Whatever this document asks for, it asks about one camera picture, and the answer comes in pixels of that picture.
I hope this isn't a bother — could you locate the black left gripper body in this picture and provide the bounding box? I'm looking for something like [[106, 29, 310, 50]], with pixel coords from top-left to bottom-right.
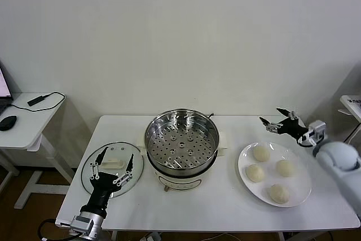
[[82, 170, 120, 218]]

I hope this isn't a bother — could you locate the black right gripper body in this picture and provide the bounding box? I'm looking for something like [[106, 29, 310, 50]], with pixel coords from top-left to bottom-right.
[[278, 116, 310, 144]]

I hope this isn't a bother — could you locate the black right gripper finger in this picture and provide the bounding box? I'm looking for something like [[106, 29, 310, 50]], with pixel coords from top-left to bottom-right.
[[258, 116, 284, 134], [276, 107, 299, 121]]

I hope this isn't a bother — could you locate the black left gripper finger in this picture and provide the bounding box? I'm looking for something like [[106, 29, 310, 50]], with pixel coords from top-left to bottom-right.
[[112, 153, 135, 188], [89, 146, 109, 180]]

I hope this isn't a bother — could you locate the round glass lid white handle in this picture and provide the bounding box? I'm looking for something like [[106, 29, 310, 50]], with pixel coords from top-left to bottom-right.
[[81, 141, 145, 199]]

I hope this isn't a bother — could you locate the white steamed baozi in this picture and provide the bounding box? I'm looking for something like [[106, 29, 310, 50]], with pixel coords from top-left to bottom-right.
[[275, 159, 297, 178], [252, 145, 271, 163], [244, 164, 266, 183], [268, 184, 290, 204]]

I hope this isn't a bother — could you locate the stainless steel steamer basket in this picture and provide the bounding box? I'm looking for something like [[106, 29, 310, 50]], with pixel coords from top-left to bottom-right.
[[144, 108, 221, 170]]

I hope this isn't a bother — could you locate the cream electric cooker base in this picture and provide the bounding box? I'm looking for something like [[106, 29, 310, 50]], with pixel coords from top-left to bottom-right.
[[137, 130, 229, 192]]

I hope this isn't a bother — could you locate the large white round plate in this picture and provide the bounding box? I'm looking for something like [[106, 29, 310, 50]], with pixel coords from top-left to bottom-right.
[[237, 142, 312, 208]]

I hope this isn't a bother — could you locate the white stand with label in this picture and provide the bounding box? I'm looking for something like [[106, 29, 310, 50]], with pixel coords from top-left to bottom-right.
[[338, 95, 361, 125]]

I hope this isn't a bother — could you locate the white floor power strip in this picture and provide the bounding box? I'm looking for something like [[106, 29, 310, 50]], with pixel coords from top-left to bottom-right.
[[140, 231, 163, 241]]

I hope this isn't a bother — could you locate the white side desk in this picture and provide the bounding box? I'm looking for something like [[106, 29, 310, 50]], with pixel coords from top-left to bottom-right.
[[0, 91, 77, 210]]

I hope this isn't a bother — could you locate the black rectangular adapter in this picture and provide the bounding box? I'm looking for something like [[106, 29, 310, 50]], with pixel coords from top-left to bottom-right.
[[27, 94, 47, 107]]

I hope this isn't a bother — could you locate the black computer mouse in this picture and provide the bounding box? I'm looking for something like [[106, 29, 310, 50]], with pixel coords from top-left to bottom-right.
[[0, 115, 18, 132]]

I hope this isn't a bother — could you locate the black laptop computer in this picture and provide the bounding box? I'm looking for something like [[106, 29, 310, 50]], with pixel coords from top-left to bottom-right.
[[0, 60, 14, 115]]

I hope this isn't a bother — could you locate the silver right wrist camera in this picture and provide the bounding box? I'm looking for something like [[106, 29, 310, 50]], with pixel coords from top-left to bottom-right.
[[298, 121, 327, 147]]

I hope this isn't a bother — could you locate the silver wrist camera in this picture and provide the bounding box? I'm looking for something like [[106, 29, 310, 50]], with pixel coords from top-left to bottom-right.
[[298, 121, 327, 147], [55, 214, 94, 236]]

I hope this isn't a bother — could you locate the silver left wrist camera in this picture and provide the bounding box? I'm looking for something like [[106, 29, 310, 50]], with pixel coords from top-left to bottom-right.
[[55, 214, 94, 236]]

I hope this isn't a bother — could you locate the thin black desk cable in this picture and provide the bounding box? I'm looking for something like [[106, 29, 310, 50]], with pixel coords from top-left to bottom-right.
[[5, 91, 67, 111]]

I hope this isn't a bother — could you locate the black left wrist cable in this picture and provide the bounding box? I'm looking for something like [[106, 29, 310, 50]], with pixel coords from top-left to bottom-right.
[[38, 218, 74, 241]]

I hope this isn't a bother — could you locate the white floor cable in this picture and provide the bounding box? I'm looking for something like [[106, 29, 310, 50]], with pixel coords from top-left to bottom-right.
[[197, 232, 243, 241]]

